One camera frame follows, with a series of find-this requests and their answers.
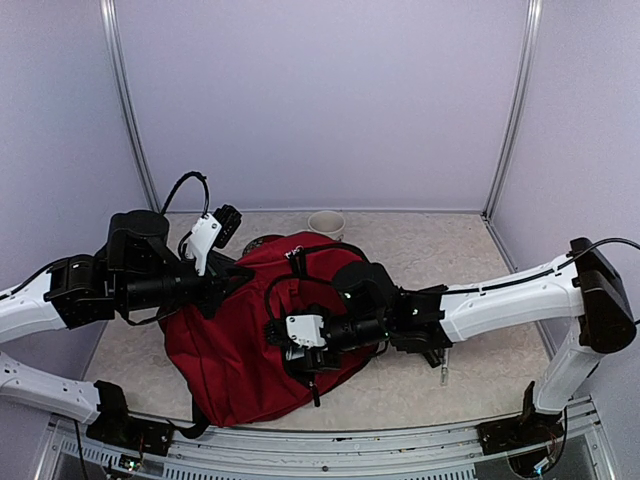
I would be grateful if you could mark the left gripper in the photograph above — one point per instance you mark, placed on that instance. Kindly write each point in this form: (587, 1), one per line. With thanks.
(218, 286)

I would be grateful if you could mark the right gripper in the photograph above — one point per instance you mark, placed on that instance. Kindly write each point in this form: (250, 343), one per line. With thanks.
(317, 363)

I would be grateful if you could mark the red backpack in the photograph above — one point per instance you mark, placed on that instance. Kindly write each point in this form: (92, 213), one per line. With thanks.
(234, 375)

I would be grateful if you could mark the slim white pen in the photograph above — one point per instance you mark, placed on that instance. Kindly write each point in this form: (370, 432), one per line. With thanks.
(444, 368)

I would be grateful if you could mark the blue black highlighter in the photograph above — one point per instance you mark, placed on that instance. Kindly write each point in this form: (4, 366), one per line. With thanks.
(434, 357)

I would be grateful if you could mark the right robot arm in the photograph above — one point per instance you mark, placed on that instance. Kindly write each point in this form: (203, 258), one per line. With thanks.
(581, 285)

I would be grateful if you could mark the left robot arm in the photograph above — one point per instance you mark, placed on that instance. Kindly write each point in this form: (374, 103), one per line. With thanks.
(134, 270)

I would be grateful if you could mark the red floral saucer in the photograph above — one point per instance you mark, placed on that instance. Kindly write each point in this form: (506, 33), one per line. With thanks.
(254, 244)

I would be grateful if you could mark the white floral mug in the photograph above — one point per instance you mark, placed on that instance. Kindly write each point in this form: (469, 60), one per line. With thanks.
(328, 223)

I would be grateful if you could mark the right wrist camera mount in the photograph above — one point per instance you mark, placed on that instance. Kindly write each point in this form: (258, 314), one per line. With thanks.
(299, 331)

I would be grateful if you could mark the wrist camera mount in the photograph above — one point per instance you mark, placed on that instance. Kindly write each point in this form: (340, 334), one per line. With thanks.
(211, 230)
(299, 331)

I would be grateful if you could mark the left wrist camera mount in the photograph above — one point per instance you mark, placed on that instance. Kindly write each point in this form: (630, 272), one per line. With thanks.
(211, 230)

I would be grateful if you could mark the front aluminium rail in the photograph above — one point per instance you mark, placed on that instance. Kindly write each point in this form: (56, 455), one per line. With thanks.
(449, 451)

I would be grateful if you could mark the left aluminium frame post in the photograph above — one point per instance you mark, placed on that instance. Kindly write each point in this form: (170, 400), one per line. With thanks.
(108, 10)

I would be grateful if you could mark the aluminium frame post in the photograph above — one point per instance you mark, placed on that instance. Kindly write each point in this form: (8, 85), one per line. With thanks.
(108, 10)
(525, 64)

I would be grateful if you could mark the right aluminium frame post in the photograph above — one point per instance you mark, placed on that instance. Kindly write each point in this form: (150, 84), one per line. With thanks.
(525, 64)

